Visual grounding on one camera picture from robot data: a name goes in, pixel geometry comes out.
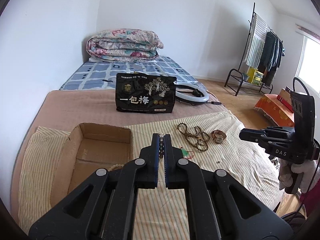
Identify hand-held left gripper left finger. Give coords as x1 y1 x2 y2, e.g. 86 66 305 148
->
29 132 160 240

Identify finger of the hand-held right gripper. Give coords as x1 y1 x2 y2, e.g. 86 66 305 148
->
239 126 296 146

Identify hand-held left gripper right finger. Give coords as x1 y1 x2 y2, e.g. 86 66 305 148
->
164 134 293 240

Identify dark beaded bracelet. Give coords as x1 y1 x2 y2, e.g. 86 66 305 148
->
158 132 166 159

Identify person's right forearm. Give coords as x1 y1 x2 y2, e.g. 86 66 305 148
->
301 186 320 213

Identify person's right hand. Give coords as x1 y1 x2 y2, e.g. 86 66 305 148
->
278 159 318 193

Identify orange patterned box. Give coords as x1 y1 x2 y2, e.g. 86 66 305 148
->
253 94 295 128

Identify striped beige cloth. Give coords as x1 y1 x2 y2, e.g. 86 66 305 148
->
19 109 284 240

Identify small brown cardboard box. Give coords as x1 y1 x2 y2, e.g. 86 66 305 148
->
277 87 293 106

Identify yellow box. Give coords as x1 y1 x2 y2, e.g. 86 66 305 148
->
246 67 264 84

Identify black snack bag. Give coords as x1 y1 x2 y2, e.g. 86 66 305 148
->
115 73 177 114

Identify window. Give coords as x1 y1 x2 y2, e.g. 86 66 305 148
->
296 24 320 87

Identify dark hanging clothes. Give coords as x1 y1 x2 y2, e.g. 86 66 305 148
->
260 31 286 72

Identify brown blanket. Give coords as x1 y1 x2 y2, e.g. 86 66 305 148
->
11 89 227 205

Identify striped hanging towel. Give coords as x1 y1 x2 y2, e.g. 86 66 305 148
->
245 14 268 67

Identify blue checkered bed sheet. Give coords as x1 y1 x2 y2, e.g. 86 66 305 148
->
59 55 208 92

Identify black clothes rack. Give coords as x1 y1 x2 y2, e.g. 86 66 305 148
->
224 2 284 97

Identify folded floral quilt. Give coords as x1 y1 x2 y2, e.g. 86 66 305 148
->
86 29 164 62

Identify green pendant with red string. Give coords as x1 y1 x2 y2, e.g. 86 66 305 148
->
179 149 196 160

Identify brown strap wristwatch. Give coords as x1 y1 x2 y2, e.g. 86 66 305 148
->
211 129 228 144

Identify long brown bead necklace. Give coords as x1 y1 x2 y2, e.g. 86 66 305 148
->
177 122 211 153

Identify white ring light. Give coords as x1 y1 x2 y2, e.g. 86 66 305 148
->
175 84 209 104

